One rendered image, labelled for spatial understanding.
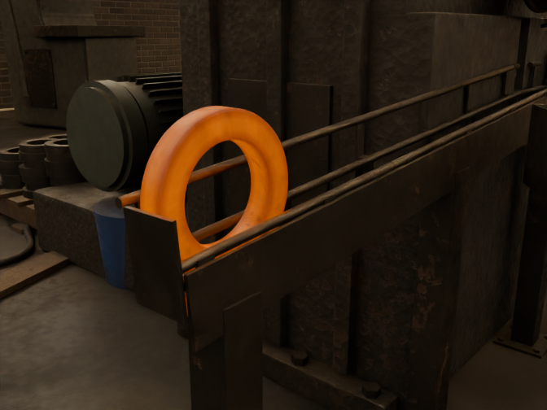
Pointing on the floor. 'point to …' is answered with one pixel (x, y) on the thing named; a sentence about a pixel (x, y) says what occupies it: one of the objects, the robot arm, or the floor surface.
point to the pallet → (33, 176)
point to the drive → (106, 160)
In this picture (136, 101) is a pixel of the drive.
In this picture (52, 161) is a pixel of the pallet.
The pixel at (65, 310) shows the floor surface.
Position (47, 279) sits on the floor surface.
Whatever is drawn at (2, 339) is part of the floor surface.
